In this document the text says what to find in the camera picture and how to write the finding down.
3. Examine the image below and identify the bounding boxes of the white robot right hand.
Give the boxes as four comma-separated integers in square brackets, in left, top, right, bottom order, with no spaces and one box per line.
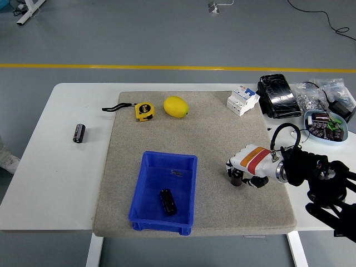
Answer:
[225,144,280,189]

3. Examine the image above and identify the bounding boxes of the thin black wire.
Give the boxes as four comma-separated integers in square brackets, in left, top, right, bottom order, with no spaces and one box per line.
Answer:
[291,128,311,144]

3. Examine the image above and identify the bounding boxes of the dark cylindrical battery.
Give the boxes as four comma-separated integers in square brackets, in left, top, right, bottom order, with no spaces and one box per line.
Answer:
[159,188,179,216]
[230,170,244,187]
[72,123,86,144]

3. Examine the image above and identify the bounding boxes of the white stand foot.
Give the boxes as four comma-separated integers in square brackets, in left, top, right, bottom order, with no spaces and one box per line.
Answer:
[16,0,47,27]

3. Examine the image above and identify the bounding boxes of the black floor cable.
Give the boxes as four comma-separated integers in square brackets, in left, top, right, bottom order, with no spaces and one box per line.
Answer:
[286,0,356,42]

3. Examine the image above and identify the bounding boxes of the white circuit breaker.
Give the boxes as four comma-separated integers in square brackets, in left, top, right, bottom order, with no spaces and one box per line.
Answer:
[226,86,261,117]

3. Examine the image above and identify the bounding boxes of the clear bag of nuts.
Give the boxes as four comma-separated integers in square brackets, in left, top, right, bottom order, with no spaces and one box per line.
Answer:
[293,82,329,112]

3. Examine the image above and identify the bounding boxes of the yellow tape measure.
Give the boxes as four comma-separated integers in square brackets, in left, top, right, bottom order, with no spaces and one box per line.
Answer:
[101,101,156,123]

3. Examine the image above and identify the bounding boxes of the grey-brown mat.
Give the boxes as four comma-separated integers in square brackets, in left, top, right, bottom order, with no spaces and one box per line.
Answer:
[92,91,298,238]

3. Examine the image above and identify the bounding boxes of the light blue bowl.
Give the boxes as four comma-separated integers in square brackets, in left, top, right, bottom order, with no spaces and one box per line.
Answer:
[303,110,350,146]

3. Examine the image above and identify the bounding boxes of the black wrapped device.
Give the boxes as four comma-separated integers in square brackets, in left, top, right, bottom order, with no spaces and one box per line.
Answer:
[256,73,303,120]

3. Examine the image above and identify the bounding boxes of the blue plastic box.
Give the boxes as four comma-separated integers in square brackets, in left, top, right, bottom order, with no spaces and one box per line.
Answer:
[127,150,199,236]

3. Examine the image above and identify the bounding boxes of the white table leg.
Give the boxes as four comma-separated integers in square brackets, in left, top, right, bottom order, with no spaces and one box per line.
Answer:
[286,231,309,267]
[85,233,104,267]

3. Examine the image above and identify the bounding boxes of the black power adapter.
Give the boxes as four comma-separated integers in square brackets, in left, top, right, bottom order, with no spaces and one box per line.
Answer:
[328,100,356,123]

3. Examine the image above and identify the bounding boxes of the clear plastic bag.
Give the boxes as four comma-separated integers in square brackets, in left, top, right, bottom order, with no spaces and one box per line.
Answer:
[309,78,348,104]

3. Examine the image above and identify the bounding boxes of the green plastic parts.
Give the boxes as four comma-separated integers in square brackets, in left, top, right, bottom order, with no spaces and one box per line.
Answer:
[327,117,345,130]

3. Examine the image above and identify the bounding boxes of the yellow lemon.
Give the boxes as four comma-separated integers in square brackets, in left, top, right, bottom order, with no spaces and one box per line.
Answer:
[163,95,190,118]

